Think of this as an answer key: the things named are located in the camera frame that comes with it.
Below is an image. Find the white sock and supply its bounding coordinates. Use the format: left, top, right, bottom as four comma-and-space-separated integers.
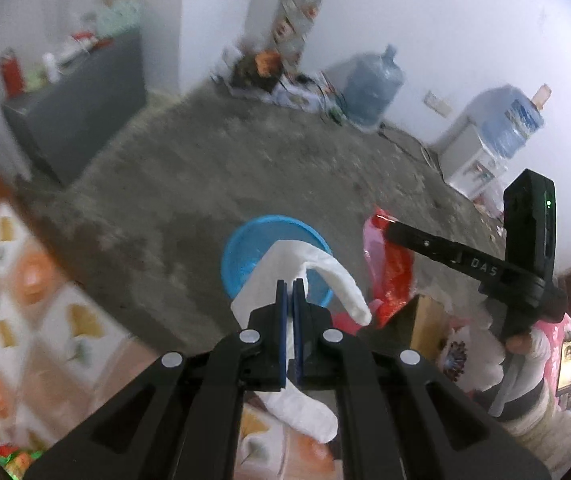
230, 238, 373, 444

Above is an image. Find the water dispenser with jug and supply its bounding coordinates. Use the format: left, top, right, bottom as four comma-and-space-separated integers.
438, 84, 552, 200

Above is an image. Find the blue plastic waste basket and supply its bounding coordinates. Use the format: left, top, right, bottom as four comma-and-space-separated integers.
220, 214, 334, 307

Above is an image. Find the large blue water jug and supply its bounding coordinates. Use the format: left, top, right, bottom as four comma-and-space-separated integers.
343, 44, 405, 131

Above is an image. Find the grey cabinet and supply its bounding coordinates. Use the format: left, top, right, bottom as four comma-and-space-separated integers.
2, 29, 146, 186

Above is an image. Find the patterned tall box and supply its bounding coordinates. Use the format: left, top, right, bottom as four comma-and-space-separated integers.
271, 0, 323, 73

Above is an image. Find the red thermos bottle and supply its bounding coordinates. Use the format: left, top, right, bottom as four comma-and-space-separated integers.
0, 49, 24, 99

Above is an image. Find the mint green calendar box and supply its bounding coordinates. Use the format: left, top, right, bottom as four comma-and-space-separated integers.
95, 0, 141, 38

